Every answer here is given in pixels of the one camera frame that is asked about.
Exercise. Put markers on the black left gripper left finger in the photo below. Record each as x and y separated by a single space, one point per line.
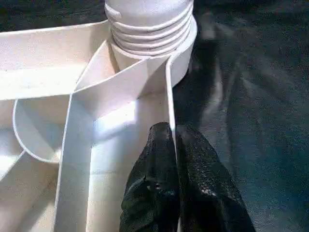
154 188

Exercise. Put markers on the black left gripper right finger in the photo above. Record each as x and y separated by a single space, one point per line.
207 193

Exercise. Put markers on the white plastic table top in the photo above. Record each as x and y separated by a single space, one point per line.
120 87

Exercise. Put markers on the white plastic table leg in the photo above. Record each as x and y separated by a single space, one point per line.
145 19

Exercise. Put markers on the black work mat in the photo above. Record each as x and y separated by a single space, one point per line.
251 121

